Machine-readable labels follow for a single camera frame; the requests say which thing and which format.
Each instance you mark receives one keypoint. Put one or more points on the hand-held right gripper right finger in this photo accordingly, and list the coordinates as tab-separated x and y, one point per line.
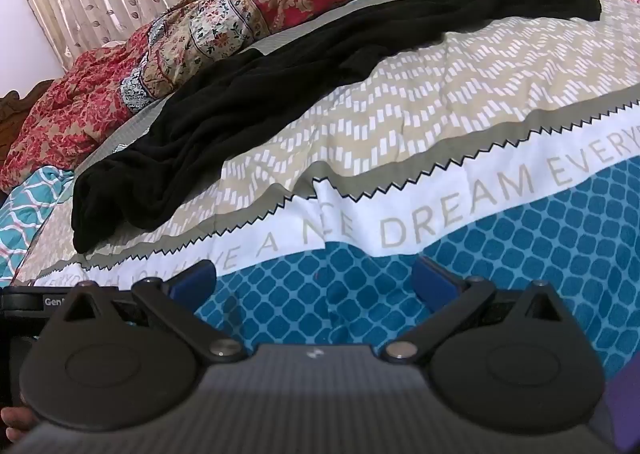
435	281

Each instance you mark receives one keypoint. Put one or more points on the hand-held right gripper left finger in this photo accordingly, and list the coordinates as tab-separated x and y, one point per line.
192	286

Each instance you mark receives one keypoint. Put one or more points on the black pants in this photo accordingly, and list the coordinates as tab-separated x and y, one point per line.
250	84

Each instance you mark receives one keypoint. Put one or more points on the person's left hand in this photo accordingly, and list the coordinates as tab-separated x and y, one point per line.
15	421

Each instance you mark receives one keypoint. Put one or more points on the teal lattice pillow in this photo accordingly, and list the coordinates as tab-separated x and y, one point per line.
30	214

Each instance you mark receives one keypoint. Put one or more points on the patterned bedsheet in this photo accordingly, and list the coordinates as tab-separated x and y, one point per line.
450	99

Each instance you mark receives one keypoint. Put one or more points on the purple cloth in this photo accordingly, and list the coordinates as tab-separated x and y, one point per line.
622	414

